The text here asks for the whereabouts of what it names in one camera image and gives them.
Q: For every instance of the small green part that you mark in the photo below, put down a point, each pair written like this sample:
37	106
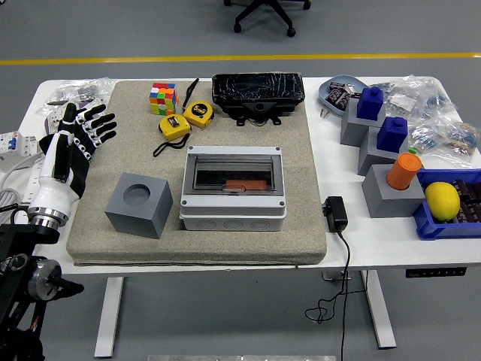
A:
413	150

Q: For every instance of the grey block with round hole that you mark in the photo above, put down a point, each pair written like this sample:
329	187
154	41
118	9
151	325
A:
139	214

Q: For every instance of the blue plastic block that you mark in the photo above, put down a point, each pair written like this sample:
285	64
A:
392	135
370	104

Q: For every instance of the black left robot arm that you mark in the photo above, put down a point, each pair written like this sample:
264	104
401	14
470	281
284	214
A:
15	240

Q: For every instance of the orange cylinder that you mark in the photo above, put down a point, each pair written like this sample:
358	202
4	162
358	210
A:
404	171

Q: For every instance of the brown components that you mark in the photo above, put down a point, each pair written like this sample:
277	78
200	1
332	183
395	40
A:
470	203

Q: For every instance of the black office chair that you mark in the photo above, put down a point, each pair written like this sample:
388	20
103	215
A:
263	11

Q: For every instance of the white table leg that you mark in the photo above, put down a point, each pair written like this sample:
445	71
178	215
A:
379	312
107	319

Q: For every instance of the black tweezers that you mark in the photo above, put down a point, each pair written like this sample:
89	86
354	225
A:
191	94

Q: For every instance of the blue plastic bin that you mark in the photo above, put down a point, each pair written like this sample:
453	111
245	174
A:
432	227

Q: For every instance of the clear bag of parts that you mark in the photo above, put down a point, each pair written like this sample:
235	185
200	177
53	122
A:
82	90
447	139
417	96

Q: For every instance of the white circuit breaker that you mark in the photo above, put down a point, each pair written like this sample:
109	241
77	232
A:
20	143

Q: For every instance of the black table control panel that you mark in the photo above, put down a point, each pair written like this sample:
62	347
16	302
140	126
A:
436	272

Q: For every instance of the grey-brown mat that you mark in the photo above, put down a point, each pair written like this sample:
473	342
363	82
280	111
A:
240	248

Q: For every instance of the small metal clip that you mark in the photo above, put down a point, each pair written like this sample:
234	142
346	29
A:
324	113

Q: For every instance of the orange cylinder battery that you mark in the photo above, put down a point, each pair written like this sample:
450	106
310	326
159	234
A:
248	185

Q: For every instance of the dark printed packet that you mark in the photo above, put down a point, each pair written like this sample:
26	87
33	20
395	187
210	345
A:
340	85
338	101

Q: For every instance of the black power adapter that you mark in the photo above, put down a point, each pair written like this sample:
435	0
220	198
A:
336	214

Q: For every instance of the grey electrical box clear lid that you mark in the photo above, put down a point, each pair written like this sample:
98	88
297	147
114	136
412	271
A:
233	210

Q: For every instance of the light blue dish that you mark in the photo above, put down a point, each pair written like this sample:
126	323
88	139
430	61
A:
326	89

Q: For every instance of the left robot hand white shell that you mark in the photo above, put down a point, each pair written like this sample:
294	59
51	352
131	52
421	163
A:
56	192

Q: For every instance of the yellow lemon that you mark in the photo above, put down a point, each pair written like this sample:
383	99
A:
442	201

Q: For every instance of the large Rubik's cube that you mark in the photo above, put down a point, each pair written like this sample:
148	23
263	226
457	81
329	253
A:
163	98

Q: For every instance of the black wrapped device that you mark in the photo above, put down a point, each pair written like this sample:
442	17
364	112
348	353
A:
259	88

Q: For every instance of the metal bracket under table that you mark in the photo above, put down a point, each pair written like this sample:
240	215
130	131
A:
330	276

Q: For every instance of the yellow tape measure 5m print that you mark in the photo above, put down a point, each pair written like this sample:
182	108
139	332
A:
199	113

